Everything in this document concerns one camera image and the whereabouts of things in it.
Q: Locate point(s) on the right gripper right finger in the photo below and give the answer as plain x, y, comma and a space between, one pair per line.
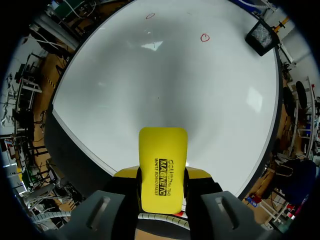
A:
225, 215

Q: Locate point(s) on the black mesh cup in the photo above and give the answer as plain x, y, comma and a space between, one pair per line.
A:
262, 37

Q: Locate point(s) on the large whiteboard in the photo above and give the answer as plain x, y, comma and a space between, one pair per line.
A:
160, 82

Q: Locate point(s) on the yellow whiteboard eraser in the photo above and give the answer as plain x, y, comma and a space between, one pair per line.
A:
162, 155

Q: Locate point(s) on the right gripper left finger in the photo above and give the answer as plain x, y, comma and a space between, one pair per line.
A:
100, 215

